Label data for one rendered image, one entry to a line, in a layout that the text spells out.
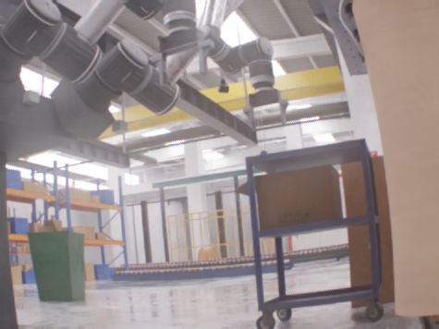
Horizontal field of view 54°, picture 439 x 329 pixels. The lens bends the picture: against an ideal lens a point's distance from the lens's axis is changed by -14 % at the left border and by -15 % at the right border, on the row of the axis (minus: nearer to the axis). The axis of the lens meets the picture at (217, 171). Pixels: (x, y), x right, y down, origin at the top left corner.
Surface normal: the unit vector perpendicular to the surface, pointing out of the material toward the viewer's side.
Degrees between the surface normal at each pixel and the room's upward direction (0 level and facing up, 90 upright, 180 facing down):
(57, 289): 94
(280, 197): 90
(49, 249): 94
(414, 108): 90
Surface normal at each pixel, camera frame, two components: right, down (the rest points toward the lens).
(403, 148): -0.85, -0.02
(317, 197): -0.37, -0.13
